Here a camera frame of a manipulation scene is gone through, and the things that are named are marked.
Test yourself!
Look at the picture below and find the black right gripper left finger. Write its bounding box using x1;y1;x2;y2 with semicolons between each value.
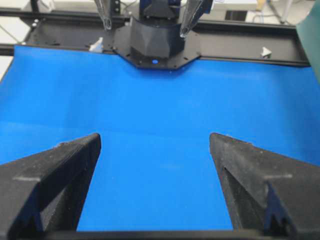
0;133;101;240

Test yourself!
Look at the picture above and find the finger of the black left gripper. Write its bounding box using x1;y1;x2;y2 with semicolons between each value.
179;0;204;38
94;0;112;31

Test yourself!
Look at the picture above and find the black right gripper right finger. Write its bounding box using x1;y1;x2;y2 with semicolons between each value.
209;133;320;240

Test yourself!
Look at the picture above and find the white clip on rail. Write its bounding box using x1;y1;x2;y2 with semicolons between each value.
260;46;272;59
89;37;104;53

